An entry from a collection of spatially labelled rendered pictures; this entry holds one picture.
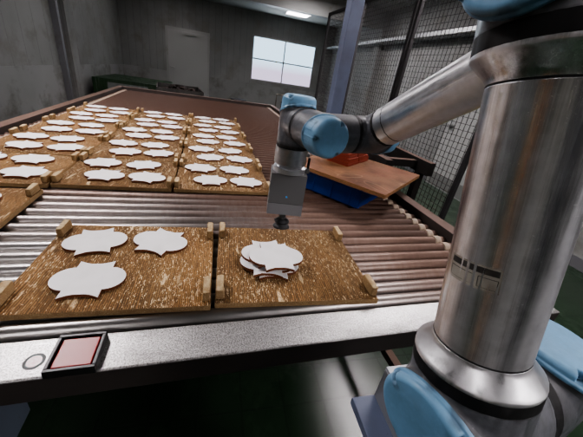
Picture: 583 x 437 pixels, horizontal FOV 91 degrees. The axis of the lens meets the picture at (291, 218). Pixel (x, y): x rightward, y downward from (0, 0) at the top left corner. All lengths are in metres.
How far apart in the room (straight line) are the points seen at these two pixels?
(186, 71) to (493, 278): 11.21
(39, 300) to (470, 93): 0.85
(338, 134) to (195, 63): 10.83
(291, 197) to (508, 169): 0.49
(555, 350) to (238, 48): 11.19
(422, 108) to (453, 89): 0.05
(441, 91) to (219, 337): 0.59
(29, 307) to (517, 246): 0.79
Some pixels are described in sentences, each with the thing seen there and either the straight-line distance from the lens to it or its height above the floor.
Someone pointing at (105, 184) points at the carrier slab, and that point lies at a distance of 1.33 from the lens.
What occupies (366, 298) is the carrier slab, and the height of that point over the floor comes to 0.94.
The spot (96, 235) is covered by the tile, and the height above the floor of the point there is 0.94.
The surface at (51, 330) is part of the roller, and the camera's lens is 0.75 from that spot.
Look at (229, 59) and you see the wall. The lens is 11.32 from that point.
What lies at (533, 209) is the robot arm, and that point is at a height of 1.36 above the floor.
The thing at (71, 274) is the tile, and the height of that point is 0.94.
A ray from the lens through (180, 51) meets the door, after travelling 11.34.
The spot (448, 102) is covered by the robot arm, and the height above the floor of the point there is 1.41.
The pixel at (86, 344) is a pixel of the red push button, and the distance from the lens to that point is 0.68.
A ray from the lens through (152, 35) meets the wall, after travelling 11.53.
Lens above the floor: 1.42
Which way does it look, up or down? 26 degrees down
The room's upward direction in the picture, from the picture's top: 9 degrees clockwise
